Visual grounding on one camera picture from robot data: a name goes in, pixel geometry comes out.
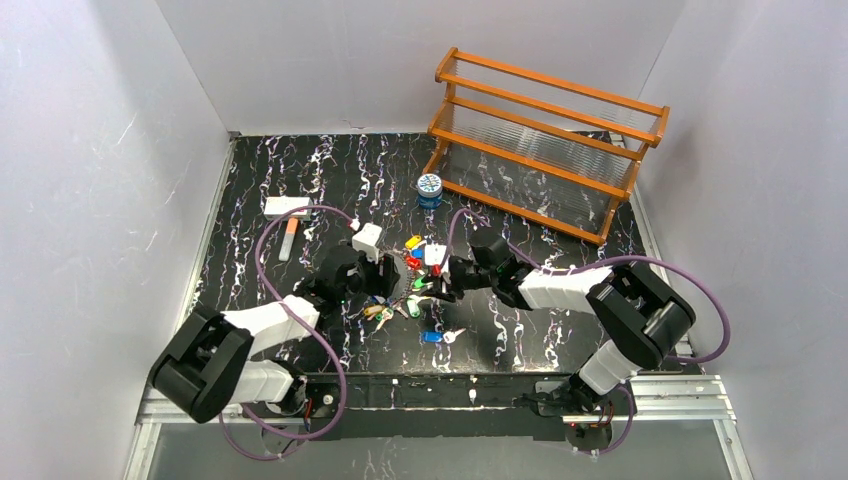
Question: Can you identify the metal key organizer red handle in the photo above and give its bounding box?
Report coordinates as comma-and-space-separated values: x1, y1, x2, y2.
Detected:
363, 249, 428, 331

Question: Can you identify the green key tag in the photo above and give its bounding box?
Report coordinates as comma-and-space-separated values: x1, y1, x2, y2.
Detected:
406, 295, 421, 318

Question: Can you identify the silver key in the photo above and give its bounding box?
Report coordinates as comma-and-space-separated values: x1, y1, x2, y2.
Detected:
441, 328, 465, 344

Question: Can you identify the blue key tag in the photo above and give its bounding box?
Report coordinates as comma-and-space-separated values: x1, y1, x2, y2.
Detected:
420, 331, 444, 344

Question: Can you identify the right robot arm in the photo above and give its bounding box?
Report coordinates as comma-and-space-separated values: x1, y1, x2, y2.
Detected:
426, 228, 696, 401

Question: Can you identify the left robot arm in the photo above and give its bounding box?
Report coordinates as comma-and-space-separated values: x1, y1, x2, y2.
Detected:
147, 244, 409, 423

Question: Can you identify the white orange marker pen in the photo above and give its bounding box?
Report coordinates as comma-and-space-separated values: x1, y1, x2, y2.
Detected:
278, 217, 299, 262

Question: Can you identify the white box with red logo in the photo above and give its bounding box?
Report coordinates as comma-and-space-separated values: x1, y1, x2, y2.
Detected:
263, 196, 312, 220

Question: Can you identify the blue jar with patterned lid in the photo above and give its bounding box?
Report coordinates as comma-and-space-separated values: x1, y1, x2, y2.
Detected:
416, 173, 443, 210

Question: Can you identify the orange wooden shelf rack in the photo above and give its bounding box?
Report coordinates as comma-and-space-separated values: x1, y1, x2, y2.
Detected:
424, 47, 671, 245

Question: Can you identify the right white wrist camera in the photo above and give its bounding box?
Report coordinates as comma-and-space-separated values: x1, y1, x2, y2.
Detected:
424, 243, 450, 278

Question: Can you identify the aluminium rail frame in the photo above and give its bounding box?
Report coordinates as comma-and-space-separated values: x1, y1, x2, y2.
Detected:
125, 374, 752, 479

